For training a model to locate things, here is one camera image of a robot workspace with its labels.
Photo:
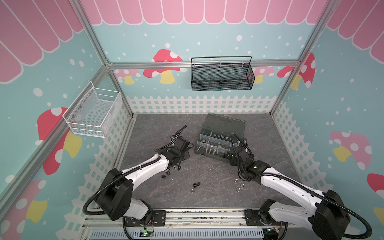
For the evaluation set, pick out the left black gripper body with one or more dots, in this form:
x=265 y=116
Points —
x=183 y=155

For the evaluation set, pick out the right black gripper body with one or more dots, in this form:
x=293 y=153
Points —
x=237 y=156

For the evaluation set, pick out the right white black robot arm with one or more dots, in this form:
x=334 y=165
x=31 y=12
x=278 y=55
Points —
x=322 y=212

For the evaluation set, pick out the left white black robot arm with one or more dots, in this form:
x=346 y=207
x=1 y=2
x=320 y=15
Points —
x=114 y=196

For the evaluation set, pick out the grey plastic organizer box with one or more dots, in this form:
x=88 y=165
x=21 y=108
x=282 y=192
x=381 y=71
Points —
x=217 y=131

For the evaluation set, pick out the black mesh wall basket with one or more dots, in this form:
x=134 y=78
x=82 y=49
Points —
x=228 y=73

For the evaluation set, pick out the white wire wall basket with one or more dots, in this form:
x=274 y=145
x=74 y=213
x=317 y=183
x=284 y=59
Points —
x=93 y=112

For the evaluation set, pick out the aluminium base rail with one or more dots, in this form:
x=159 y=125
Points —
x=194 y=218

